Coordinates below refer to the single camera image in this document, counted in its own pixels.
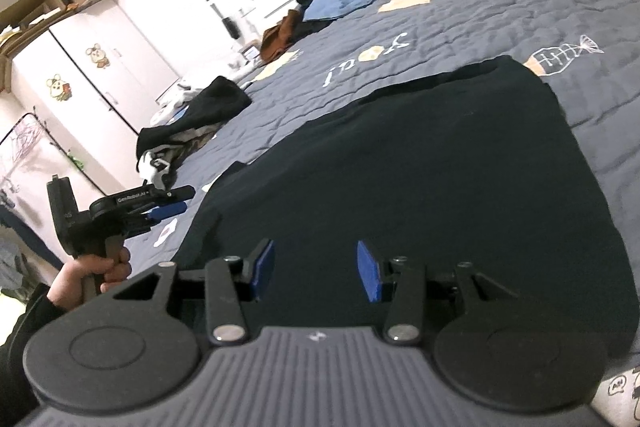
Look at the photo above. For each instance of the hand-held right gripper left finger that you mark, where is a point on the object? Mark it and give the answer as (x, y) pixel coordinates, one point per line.
(264, 269)

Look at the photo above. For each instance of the small grey box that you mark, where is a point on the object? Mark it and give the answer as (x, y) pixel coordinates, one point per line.
(251, 54)

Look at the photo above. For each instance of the person's left forearm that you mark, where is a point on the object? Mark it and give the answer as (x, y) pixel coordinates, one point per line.
(20, 342)

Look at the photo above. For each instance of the white cloth pile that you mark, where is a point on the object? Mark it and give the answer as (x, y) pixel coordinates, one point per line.
(187, 93)

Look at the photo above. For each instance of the hanging clothes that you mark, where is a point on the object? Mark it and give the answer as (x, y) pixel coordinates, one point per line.
(15, 257)

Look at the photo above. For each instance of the black crumpled garment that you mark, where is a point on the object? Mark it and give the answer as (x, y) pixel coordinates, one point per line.
(215, 102)

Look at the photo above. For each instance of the large cardboard box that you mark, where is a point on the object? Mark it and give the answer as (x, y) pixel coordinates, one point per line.
(35, 2)

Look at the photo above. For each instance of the black clothes rack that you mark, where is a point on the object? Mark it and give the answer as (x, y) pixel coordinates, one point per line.
(22, 134)

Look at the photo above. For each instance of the person's left hand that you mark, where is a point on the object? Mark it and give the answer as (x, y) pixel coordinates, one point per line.
(85, 272)

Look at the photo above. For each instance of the brown garment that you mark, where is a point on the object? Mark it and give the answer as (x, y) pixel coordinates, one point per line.
(280, 39)

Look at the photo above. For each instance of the black standing device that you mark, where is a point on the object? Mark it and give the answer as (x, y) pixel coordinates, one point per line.
(230, 27)

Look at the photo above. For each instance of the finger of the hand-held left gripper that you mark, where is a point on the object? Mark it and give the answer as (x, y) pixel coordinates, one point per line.
(170, 210)
(180, 193)

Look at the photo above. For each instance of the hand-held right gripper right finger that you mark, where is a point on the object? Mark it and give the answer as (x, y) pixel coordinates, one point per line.
(369, 272)

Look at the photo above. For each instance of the white wardrobe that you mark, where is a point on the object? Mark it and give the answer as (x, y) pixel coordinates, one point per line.
(125, 42)

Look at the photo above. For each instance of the black printed t-shirt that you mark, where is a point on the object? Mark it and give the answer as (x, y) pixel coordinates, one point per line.
(425, 167)

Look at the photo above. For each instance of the white and black patterned cloth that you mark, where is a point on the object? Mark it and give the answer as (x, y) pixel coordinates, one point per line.
(155, 167)

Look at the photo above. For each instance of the grey quilted bedspread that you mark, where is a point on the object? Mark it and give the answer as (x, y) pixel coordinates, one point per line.
(450, 37)

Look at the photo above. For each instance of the cartoon mouse sticker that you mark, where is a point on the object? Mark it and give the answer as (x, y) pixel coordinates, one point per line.
(59, 88)
(96, 57)

